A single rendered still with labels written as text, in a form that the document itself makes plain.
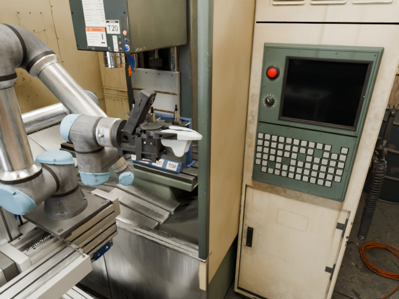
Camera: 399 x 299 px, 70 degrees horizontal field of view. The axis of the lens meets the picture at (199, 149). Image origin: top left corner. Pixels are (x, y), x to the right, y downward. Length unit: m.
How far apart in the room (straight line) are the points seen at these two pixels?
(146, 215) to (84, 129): 1.16
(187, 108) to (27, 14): 1.54
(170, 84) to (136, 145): 1.76
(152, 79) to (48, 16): 1.11
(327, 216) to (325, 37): 0.86
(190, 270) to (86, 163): 0.91
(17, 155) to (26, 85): 2.01
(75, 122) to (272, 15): 0.94
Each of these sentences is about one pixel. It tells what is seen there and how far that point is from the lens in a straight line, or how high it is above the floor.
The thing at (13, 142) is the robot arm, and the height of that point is 1.51.
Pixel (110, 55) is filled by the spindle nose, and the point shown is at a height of 1.59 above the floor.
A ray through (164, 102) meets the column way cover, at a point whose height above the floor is 1.15.
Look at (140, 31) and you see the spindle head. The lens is 1.84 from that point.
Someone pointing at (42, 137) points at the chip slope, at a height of 0.82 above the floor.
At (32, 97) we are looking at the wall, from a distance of 2.98.
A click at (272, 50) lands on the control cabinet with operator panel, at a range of 1.33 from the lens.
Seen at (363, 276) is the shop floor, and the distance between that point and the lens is 2.72.
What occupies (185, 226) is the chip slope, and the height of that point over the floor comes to 0.73.
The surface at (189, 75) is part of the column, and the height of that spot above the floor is 1.40.
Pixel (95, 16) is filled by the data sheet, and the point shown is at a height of 1.82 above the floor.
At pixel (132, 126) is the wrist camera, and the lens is 0.68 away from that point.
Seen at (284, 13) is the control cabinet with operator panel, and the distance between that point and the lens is 1.35.
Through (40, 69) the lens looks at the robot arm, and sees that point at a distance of 0.95.
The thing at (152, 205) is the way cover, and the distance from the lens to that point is 1.88.
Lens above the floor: 1.83
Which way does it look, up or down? 25 degrees down
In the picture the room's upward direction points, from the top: straight up
